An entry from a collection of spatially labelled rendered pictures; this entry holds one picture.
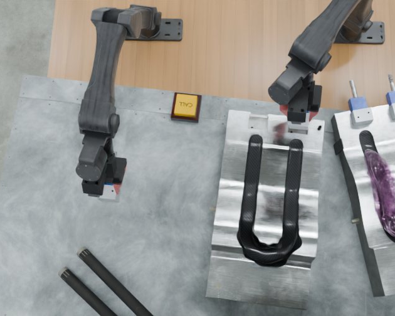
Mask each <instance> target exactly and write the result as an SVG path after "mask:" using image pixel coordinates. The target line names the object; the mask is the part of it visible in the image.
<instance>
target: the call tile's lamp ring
mask: <svg viewBox="0 0 395 316"><path fill-rule="evenodd" d="M177 94H183V95H194V94H188V93H177V92H175V94H174V101H173V106H172V113H171V118H176V119H186V120H197V121H198V117H199V108H200V103H201V95H194V96H197V97H199V100H198V105H197V113H196V118H191V117H180V116H174V109H175V104H176V97H177Z"/></svg>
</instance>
